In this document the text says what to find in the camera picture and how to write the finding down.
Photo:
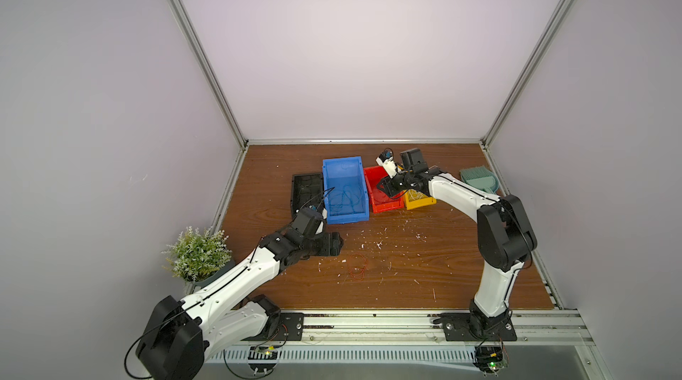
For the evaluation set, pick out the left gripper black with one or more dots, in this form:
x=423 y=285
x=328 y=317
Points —
x=336 y=247

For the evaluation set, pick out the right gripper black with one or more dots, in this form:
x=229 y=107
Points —
x=394 y=185

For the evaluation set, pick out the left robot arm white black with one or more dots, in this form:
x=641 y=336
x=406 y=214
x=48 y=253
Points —
x=181 y=334

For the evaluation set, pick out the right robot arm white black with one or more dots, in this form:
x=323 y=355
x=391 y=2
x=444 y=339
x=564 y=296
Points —
x=506 y=239

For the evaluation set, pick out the red plastic bin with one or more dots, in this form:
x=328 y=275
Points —
x=378 y=200

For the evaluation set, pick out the yellow plastic bin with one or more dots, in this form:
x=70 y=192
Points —
x=415 y=200

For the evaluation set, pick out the blue plastic bin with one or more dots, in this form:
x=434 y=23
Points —
x=346 y=196

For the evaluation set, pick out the black plastic bin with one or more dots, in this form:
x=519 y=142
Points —
x=306 y=189

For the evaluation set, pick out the green dustpan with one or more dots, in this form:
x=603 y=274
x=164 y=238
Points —
x=481 y=178

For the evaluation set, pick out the small green potted plant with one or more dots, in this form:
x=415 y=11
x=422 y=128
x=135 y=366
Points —
x=197 y=255

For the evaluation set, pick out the left controller board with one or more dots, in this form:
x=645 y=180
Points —
x=262 y=360

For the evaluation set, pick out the controller board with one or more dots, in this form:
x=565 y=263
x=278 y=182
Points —
x=490 y=360
x=262 y=360

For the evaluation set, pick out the right controller board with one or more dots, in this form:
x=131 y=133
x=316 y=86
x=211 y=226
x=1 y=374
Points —
x=490 y=360

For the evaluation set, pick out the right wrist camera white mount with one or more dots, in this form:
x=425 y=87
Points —
x=411 y=161

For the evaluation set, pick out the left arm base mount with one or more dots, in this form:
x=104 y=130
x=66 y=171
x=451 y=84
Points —
x=280 y=326

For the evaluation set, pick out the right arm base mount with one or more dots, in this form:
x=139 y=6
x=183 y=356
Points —
x=474 y=326

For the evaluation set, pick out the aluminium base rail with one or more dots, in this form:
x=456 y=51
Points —
x=408 y=336

